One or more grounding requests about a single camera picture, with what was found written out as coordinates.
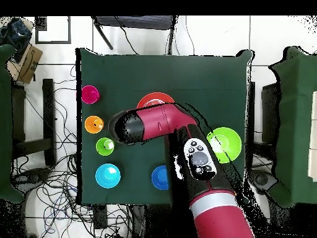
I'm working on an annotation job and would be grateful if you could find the orange cup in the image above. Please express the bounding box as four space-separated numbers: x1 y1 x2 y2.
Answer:
84 115 105 134

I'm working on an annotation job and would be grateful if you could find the pink cup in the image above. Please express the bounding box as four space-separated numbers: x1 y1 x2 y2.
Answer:
81 85 101 105

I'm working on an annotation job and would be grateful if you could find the black floor box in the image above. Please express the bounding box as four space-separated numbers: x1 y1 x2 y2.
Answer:
93 205 108 230

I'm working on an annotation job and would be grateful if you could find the grey base foot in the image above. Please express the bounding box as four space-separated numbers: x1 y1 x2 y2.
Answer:
248 169 277 195
13 167 51 185

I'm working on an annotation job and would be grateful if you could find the green bowl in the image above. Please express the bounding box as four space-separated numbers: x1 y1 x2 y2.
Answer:
206 126 243 164

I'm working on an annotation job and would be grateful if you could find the dark green tablecloth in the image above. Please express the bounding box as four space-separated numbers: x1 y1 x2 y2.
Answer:
75 47 253 206

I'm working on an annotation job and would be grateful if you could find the black table stand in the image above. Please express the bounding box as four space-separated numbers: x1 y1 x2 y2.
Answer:
11 78 57 166
247 81 281 159

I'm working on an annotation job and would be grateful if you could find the dark blue bowl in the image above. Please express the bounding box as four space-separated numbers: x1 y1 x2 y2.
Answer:
151 165 170 191

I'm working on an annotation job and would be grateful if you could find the cardboard box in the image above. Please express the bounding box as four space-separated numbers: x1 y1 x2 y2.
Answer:
6 43 43 84

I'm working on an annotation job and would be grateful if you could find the light blue bowl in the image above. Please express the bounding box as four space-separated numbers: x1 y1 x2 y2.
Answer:
95 163 121 189

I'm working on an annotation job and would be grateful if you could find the green covered side table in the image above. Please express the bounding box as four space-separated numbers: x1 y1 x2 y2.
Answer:
0 43 25 204
268 46 317 208

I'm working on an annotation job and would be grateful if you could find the dark blue bag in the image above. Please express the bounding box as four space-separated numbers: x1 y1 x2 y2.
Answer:
0 17 33 63

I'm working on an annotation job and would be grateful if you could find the white board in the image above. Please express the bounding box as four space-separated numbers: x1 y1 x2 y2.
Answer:
307 90 317 183

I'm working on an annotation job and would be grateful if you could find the green cup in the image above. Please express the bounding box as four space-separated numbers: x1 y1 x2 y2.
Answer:
95 137 115 157

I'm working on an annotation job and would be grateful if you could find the black square frame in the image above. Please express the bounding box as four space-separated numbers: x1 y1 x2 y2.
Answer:
35 16 72 45

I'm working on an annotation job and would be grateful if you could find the large shallow orange bowl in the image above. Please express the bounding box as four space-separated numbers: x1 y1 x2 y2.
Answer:
136 92 176 109

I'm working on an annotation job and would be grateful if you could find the black floor cable tangle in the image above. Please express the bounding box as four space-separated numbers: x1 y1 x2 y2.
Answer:
12 64 132 238

